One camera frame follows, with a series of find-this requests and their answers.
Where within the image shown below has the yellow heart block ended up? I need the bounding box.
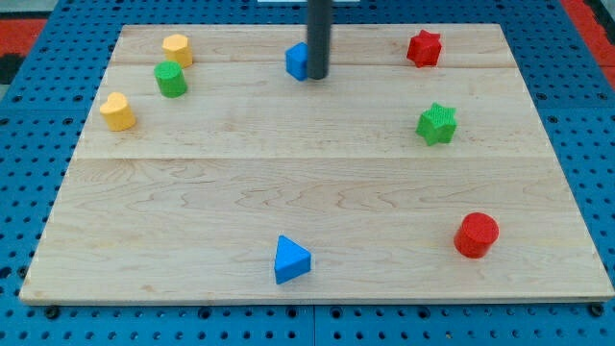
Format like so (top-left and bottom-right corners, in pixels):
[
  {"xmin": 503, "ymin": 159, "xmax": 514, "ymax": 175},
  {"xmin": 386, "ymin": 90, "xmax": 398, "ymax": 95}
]
[{"xmin": 99, "ymin": 92, "xmax": 136, "ymax": 132}]

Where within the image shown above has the blue triangle block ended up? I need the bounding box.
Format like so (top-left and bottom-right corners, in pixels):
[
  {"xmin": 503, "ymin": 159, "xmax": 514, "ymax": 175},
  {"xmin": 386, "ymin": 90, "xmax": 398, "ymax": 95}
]
[{"xmin": 274, "ymin": 235, "xmax": 311, "ymax": 284}]

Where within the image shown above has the light wooden board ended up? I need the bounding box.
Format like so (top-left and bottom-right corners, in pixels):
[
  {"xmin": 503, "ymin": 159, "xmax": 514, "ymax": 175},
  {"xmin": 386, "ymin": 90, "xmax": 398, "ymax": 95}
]
[{"xmin": 20, "ymin": 24, "xmax": 614, "ymax": 306}]

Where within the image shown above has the blue cube block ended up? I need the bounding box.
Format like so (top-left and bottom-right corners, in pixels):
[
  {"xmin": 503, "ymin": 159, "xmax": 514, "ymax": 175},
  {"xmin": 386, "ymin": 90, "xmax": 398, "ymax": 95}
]
[{"xmin": 285, "ymin": 42, "xmax": 308, "ymax": 81}]

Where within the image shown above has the green star block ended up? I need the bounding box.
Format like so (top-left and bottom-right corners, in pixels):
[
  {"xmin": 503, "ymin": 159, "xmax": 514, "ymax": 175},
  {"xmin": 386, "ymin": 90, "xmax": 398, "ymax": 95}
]
[{"xmin": 416, "ymin": 103, "xmax": 457, "ymax": 146}]

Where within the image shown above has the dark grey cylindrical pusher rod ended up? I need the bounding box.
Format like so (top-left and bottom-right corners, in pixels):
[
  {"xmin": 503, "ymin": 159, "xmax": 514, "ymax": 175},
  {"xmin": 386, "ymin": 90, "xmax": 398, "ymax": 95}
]
[{"xmin": 307, "ymin": 0, "xmax": 332, "ymax": 80}]

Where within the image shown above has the green cylinder block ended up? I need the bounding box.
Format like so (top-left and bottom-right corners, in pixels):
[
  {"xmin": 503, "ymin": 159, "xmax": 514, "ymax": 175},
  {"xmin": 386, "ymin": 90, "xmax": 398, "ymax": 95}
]
[{"xmin": 154, "ymin": 61, "xmax": 187, "ymax": 98}]

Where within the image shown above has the red star block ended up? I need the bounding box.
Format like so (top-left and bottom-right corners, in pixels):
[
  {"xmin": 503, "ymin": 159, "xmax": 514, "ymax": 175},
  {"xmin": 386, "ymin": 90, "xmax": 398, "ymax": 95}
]
[{"xmin": 406, "ymin": 30, "xmax": 442, "ymax": 67}]

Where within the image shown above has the red cylinder block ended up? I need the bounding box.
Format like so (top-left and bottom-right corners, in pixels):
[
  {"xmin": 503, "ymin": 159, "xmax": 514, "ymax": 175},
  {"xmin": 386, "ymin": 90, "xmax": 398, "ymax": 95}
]
[{"xmin": 454, "ymin": 212, "xmax": 500, "ymax": 259}]

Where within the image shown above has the yellow hexagon block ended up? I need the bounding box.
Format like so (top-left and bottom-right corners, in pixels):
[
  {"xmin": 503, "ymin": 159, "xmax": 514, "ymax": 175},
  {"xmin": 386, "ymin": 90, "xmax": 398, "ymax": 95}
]
[{"xmin": 161, "ymin": 34, "xmax": 193, "ymax": 68}]

